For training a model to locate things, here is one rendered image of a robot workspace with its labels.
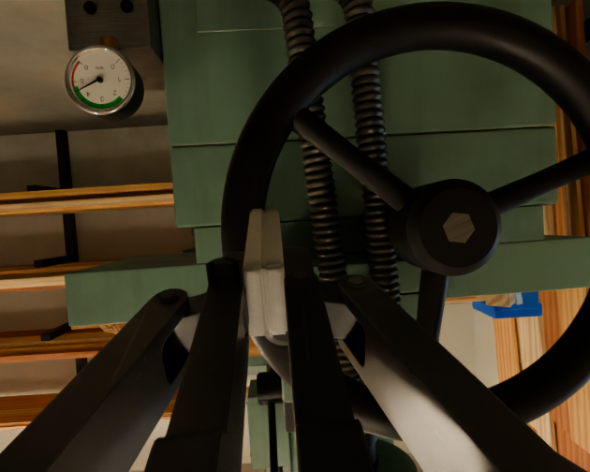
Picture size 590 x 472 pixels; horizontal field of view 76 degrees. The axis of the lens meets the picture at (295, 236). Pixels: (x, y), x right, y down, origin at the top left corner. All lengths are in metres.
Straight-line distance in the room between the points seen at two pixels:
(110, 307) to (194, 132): 0.21
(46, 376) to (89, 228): 1.22
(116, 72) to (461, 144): 0.36
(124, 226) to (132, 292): 2.78
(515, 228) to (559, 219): 1.39
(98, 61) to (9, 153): 3.31
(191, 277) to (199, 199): 0.09
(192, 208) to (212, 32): 0.19
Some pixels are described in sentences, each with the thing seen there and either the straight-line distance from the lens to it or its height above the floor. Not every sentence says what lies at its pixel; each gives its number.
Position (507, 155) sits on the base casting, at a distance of 0.50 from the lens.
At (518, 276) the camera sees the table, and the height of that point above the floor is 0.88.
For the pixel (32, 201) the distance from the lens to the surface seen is 3.08.
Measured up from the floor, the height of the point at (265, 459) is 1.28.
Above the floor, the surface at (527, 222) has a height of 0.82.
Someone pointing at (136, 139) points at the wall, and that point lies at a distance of 3.25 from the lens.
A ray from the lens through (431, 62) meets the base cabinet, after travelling 0.49.
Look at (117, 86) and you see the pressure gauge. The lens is 0.41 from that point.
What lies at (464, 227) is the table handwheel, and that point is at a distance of 0.25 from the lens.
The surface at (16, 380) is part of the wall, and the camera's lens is 3.88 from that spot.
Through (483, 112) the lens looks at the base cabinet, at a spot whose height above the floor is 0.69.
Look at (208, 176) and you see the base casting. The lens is 0.43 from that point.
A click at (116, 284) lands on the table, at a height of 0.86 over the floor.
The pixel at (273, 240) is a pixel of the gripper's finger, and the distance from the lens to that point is 0.16.
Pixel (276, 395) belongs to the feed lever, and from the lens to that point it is 0.77.
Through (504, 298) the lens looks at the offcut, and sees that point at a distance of 0.62.
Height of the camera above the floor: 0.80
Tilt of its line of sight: 2 degrees up
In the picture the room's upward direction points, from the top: 176 degrees clockwise
